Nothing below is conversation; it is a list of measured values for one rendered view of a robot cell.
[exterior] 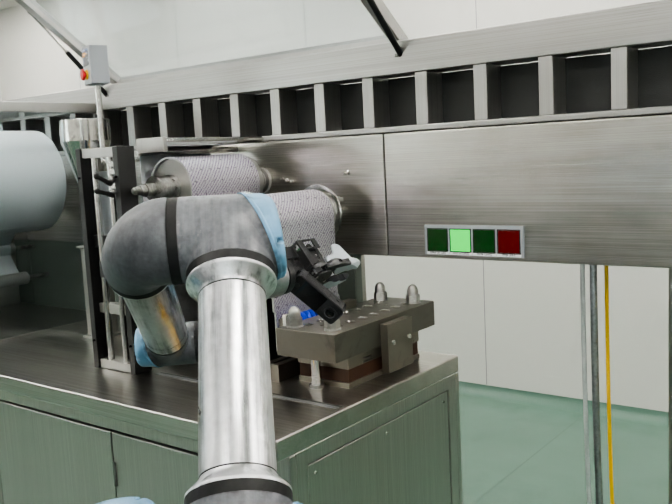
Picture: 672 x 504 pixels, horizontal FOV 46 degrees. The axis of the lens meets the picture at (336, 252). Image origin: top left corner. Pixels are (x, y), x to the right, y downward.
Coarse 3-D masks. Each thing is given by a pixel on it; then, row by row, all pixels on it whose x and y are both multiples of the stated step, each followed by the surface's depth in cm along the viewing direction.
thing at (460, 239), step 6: (450, 234) 183; (456, 234) 182; (462, 234) 181; (468, 234) 180; (456, 240) 182; (462, 240) 182; (468, 240) 181; (456, 246) 183; (462, 246) 182; (468, 246) 181
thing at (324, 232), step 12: (288, 228) 179; (300, 228) 183; (312, 228) 186; (324, 228) 190; (288, 240) 180; (324, 240) 190; (324, 252) 190; (336, 288) 194; (276, 300) 177; (288, 300) 180; (300, 300) 184
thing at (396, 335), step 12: (384, 324) 174; (396, 324) 176; (408, 324) 180; (384, 336) 174; (396, 336) 177; (408, 336) 180; (384, 348) 175; (396, 348) 177; (408, 348) 181; (384, 360) 175; (396, 360) 177; (408, 360) 181; (384, 372) 176
